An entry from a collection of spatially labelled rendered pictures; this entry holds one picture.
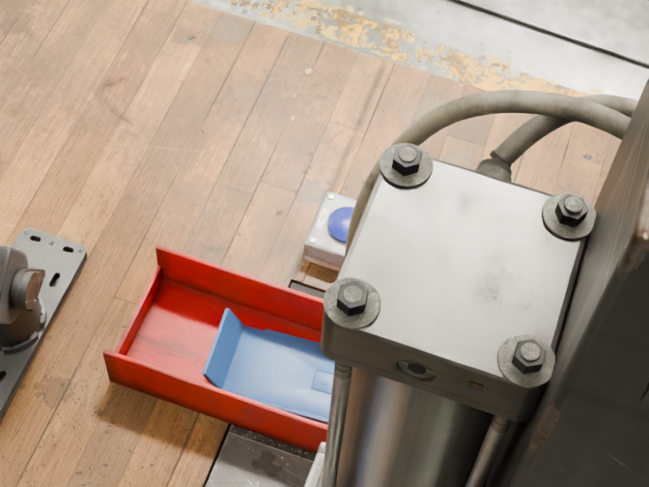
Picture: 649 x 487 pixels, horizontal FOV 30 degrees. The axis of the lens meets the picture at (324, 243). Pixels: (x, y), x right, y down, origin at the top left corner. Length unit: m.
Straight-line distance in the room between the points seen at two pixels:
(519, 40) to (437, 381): 2.15
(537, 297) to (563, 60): 2.13
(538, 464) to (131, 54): 0.95
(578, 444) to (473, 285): 0.08
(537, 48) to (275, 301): 1.56
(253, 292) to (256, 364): 0.07
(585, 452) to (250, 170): 0.84
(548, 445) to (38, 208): 0.86
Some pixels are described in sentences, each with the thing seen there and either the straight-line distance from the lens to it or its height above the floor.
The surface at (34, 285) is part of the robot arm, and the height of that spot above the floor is 1.02.
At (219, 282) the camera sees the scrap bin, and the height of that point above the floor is 0.94.
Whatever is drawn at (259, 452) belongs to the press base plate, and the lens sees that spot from 1.10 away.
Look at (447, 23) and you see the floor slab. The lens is 2.61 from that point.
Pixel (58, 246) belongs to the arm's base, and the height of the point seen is 0.91.
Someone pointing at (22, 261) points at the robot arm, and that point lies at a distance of 1.06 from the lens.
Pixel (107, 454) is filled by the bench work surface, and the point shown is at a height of 0.90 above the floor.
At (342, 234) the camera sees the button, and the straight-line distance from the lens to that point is 1.16.
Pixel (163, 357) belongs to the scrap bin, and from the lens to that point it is 1.14.
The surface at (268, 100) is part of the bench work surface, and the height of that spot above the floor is 0.90.
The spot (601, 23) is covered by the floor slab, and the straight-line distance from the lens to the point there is 2.68.
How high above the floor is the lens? 1.92
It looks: 58 degrees down
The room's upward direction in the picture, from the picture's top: 5 degrees clockwise
